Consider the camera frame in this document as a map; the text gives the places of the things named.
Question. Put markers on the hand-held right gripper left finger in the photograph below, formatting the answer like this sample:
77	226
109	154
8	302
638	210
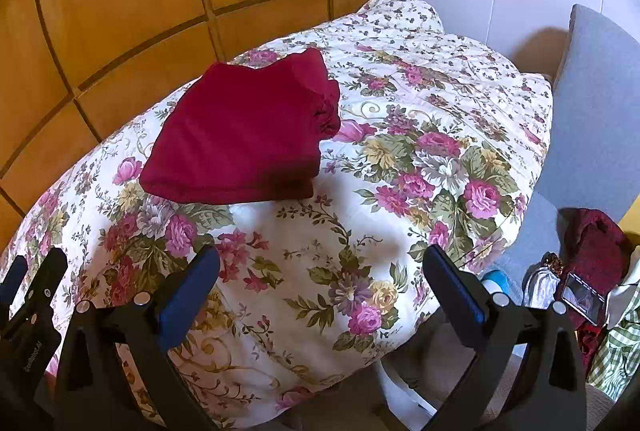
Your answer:
192	291

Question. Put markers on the floral blanket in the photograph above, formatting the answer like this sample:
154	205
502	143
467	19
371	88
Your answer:
350	161

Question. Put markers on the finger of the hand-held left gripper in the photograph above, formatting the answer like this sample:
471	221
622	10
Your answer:
14	281
45	281

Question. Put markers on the silver white cloth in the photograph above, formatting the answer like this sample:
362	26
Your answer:
540	286

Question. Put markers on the dark red knit garment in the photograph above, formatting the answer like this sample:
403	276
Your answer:
595	246

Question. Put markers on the pink bed sheet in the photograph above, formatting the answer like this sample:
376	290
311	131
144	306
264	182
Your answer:
52	367

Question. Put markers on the black smartphone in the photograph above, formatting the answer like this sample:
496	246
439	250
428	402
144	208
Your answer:
582	298

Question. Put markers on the dark red sweater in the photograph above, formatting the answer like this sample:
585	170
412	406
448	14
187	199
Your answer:
240	136

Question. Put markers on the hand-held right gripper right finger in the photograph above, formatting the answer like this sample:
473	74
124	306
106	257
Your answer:
450	296

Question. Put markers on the yellow cloth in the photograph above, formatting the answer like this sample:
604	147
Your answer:
631	231

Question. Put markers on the grey chair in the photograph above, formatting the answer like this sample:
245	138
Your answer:
595	111

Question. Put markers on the light blue round object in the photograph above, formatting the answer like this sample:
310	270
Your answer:
496	282

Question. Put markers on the green checked cloth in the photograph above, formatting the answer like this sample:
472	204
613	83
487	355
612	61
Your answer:
617	351

